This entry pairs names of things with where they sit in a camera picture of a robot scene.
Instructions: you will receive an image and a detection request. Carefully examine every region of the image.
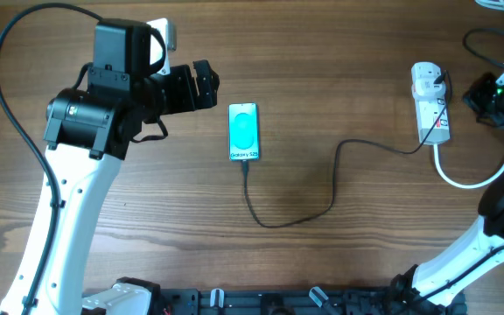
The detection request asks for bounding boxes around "white USB charger adapter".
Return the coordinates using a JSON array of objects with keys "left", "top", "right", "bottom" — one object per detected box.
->
[{"left": 411, "top": 78, "right": 446, "bottom": 102}]

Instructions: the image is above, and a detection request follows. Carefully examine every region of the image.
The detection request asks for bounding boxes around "white power strip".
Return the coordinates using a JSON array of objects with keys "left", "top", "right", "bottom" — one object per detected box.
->
[{"left": 411, "top": 62, "right": 451, "bottom": 145}]

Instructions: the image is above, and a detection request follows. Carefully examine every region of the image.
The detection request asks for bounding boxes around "turquoise screen smartphone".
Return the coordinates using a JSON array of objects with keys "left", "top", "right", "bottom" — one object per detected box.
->
[{"left": 227, "top": 103, "right": 260, "bottom": 161}]

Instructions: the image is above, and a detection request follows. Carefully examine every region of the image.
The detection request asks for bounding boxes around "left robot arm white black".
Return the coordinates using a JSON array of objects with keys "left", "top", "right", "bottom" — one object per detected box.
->
[{"left": 0, "top": 18, "right": 220, "bottom": 314}]

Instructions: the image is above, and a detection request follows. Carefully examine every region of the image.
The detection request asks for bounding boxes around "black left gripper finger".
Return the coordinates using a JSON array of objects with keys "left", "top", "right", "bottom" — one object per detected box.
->
[
  {"left": 196, "top": 85, "right": 217, "bottom": 109},
  {"left": 192, "top": 59, "right": 220, "bottom": 90}
]

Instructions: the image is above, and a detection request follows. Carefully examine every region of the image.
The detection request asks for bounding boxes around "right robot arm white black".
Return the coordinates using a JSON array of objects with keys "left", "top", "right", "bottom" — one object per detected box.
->
[{"left": 387, "top": 172, "right": 504, "bottom": 314}]

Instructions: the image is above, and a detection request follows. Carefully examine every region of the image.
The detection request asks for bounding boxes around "black USB charging cable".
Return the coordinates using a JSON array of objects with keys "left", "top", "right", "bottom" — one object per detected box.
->
[{"left": 241, "top": 68, "right": 454, "bottom": 229}]

